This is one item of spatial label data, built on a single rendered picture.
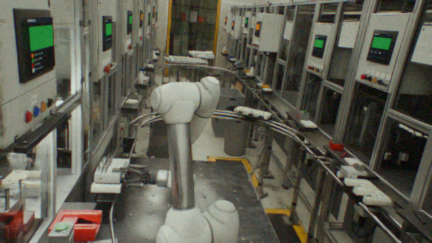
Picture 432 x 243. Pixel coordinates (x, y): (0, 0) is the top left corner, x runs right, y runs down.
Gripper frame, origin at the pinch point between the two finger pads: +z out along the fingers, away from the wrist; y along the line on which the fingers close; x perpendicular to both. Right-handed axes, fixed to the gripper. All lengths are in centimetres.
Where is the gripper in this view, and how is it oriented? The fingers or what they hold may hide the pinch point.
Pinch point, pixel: (118, 174)
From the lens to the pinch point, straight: 198.6
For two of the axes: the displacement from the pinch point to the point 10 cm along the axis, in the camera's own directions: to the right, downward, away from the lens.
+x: 1.2, 2.9, -9.5
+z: -9.8, -1.2, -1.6
